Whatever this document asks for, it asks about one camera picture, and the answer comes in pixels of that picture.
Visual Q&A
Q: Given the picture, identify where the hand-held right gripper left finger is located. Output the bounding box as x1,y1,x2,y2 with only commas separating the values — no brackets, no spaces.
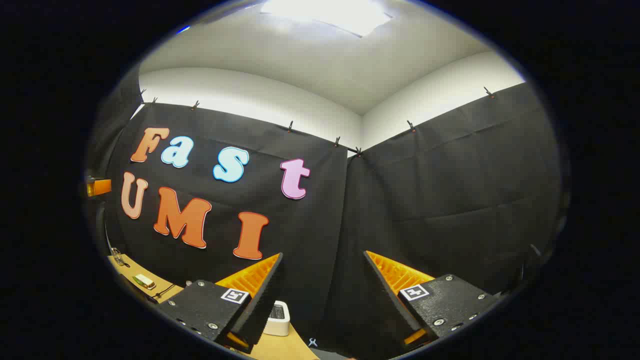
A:
159,252,284,354

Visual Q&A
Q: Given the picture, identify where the ceiling light panel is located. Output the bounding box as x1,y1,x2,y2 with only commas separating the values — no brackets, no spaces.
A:
260,0,393,37

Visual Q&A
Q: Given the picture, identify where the black backdrop cloth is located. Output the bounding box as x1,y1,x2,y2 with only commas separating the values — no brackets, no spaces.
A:
85,65,566,358

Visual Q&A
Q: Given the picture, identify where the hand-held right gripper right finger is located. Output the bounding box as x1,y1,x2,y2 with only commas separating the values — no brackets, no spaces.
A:
363,250,502,352

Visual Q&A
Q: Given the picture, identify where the white toaster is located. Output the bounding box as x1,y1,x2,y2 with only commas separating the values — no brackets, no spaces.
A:
263,300,291,337

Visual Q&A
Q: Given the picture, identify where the black power cable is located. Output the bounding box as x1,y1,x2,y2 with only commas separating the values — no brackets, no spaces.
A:
147,283,177,301

